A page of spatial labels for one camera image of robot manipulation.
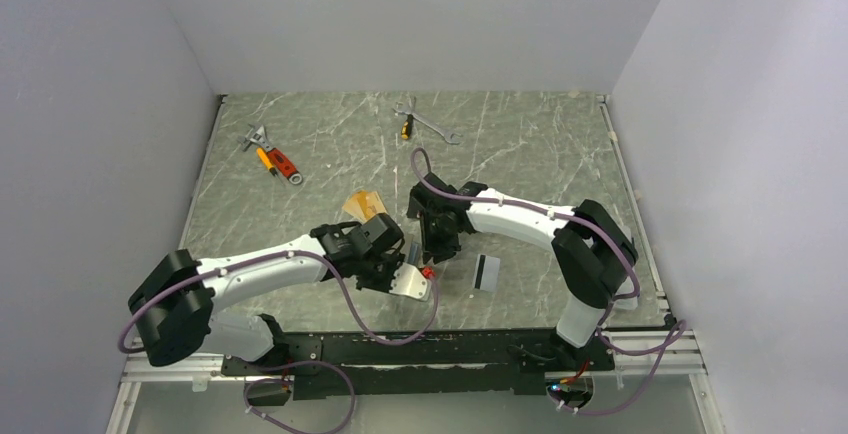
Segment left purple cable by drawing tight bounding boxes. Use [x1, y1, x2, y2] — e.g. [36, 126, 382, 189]
[117, 250, 441, 434]

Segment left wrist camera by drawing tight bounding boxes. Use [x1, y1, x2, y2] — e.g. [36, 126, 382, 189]
[389, 262, 431, 302]

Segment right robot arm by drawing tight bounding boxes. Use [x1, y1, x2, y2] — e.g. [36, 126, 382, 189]
[407, 178, 640, 369]

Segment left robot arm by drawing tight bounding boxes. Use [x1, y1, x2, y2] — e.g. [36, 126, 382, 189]
[128, 214, 428, 374]

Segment silver open-end wrench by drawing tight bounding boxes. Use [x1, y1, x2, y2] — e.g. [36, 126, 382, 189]
[392, 98, 461, 145]

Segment yellow black screwdriver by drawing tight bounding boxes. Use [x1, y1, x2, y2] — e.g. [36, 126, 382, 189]
[400, 114, 415, 140]

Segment clear plastic screw box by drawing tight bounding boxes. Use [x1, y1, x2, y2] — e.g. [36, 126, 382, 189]
[616, 225, 640, 312]

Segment black base frame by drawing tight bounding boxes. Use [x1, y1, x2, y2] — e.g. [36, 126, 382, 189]
[221, 328, 615, 400]

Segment aluminium rail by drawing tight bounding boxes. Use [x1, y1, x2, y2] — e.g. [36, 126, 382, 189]
[122, 329, 707, 385]

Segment grey card holder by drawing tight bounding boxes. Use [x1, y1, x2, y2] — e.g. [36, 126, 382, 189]
[406, 241, 423, 267]

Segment red adjustable wrench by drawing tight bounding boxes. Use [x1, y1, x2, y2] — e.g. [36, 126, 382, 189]
[239, 124, 304, 185]

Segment single silver credit card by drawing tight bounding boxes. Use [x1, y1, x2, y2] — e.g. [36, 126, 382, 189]
[472, 254, 501, 293]

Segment orange utility knife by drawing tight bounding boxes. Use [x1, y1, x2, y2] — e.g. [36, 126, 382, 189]
[256, 147, 278, 177]

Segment gold credit card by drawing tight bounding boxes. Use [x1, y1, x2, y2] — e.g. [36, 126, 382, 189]
[342, 190, 387, 223]

